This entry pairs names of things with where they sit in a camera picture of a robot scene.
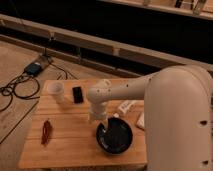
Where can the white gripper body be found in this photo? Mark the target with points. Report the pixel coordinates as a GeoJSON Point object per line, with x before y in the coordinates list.
{"type": "Point", "coordinates": [97, 112]}

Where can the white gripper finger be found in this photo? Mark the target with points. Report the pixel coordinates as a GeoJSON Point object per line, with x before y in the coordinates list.
{"type": "Point", "coordinates": [106, 125]}

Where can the black ceramic bowl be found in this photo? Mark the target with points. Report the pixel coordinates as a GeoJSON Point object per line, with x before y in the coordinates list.
{"type": "Point", "coordinates": [116, 138]}

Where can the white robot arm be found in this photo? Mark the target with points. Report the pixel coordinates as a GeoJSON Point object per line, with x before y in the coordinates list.
{"type": "Point", "coordinates": [178, 115]}

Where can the white rectangular box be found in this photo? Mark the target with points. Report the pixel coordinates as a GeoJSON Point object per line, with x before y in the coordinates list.
{"type": "Point", "coordinates": [125, 106]}

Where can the black phone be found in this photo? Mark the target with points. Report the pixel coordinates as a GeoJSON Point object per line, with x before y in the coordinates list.
{"type": "Point", "coordinates": [77, 94]}

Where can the white object at table edge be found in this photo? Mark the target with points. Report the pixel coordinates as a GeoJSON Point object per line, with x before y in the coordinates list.
{"type": "Point", "coordinates": [141, 121]}

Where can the white plastic cup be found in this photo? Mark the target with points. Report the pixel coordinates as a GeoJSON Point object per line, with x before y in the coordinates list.
{"type": "Point", "coordinates": [56, 90]}

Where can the black power adapter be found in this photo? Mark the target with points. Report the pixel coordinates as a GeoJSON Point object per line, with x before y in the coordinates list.
{"type": "Point", "coordinates": [33, 69]}

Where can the wooden rail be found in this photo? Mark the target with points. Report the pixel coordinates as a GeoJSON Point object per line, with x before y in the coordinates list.
{"type": "Point", "coordinates": [126, 51]}

